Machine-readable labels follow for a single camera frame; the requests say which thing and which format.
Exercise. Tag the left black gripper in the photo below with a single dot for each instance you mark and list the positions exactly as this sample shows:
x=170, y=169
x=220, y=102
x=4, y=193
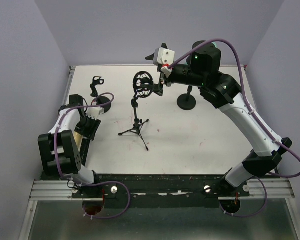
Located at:
x=91, y=132

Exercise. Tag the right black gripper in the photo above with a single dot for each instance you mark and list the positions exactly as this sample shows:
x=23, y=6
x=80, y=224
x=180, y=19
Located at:
x=163, y=80

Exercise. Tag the beige gold microphone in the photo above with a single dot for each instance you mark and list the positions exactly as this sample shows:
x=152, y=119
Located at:
x=78, y=139

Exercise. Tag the silver grey mesh microphone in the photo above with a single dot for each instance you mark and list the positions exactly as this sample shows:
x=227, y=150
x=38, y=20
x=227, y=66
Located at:
x=84, y=150

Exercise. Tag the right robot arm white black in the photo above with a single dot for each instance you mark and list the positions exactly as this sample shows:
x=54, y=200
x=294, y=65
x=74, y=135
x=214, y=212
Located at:
x=202, y=70

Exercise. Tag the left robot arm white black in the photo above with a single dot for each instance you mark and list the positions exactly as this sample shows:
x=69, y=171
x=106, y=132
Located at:
x=64, y=149

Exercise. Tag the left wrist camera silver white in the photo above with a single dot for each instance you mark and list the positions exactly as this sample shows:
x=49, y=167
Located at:
x=95, y=112

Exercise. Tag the wrist camera silver white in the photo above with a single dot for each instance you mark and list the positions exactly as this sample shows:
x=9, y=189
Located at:
x=95, y=112
x=165, y=58

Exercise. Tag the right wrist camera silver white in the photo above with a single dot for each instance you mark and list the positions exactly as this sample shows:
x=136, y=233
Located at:
x=165, y=58

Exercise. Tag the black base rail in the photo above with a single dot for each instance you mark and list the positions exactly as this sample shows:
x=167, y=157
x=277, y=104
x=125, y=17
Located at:
x=144, y=191

